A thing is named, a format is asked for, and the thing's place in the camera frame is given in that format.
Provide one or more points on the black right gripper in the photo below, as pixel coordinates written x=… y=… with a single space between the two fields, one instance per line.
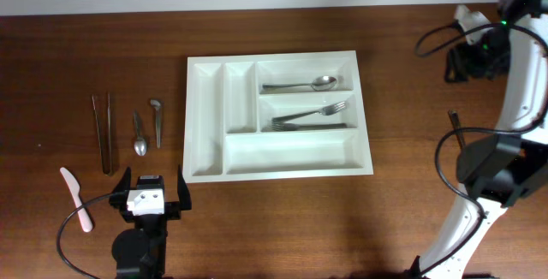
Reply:
x=459 y=58

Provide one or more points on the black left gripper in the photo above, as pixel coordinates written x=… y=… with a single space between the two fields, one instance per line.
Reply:
x=174 y=209

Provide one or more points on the large metal spoon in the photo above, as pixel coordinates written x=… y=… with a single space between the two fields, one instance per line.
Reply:
x=321 y=83
x=455 y=123

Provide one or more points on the metal fork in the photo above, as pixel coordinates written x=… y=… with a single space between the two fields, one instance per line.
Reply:
x=328 y=110
x=284 y=126

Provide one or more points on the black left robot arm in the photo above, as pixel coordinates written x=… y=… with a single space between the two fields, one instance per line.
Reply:
x=140 y=252

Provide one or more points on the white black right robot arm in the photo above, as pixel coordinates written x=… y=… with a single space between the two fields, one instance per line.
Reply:
x=496 y=166

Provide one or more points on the small metal teaspoon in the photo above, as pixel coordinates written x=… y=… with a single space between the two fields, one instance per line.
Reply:
x=140 y=145

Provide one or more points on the white plastic knife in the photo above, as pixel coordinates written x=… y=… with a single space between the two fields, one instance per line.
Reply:
x=74 y=188

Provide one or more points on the long metal tongs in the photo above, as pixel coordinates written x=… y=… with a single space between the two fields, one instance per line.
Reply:
x=104 y=135

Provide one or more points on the white plastic cutlery tray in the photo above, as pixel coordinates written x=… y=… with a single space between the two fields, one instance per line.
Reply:
x=228 y=134

